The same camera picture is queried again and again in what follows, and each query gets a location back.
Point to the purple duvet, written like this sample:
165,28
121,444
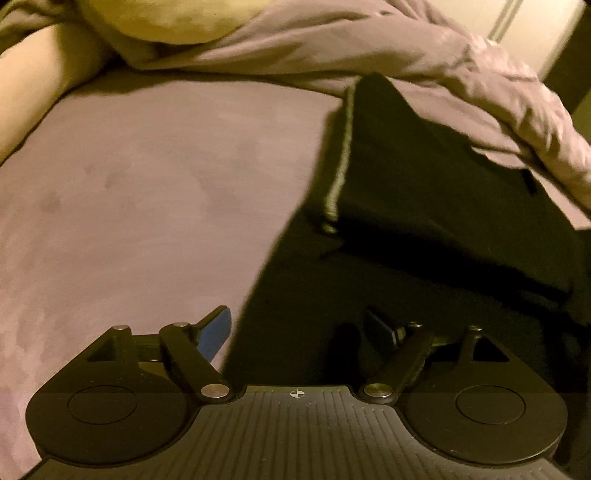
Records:
351,41

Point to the cream pillow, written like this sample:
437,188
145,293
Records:
41,78

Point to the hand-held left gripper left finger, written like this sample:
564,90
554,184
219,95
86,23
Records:
214,330

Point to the white wardrobe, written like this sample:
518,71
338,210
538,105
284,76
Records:
508,27

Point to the black garment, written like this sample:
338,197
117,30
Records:
415,221

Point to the bed with purple sheet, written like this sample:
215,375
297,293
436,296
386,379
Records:
138,207

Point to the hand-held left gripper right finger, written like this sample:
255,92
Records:
383,330

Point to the cream plush toy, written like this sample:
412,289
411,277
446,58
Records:
171,21

